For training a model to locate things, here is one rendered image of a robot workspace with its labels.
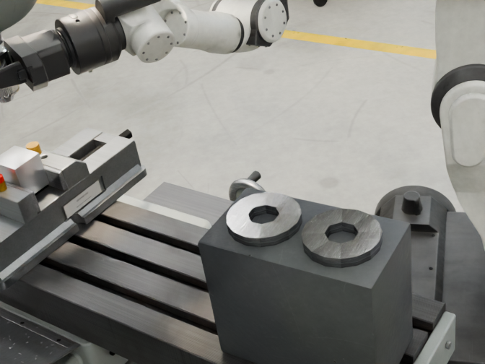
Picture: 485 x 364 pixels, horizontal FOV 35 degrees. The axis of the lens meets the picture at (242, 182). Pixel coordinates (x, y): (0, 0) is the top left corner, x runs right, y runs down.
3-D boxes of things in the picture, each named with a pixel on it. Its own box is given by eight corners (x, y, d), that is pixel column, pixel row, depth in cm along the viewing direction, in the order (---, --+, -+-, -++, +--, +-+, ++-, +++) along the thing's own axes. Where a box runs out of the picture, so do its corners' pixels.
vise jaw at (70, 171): (40, 158, 134) (34, 139, 132) (90, 173, 128) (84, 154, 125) (14, 175, 130) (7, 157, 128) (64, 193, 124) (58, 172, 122)
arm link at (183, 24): (96, 11, 121) (159, 20, 131) (122, 49, 117) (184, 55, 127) (114, -22, 118) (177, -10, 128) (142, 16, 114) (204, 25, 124)
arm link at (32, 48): (-4, 25, 114) (69, 0, 119) (16, 81, 120) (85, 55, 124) (21, 49, 105) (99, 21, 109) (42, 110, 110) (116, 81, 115)
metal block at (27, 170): (25, 175, 128) (14, 144, 125) (49, 183, 125) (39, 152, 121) (1, 191, 125) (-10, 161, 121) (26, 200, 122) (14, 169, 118)
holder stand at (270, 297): (264, 292, 108) (245, 177, 97) (413, 336, 97) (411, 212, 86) (220, 352, 100) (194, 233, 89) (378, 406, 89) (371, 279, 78)
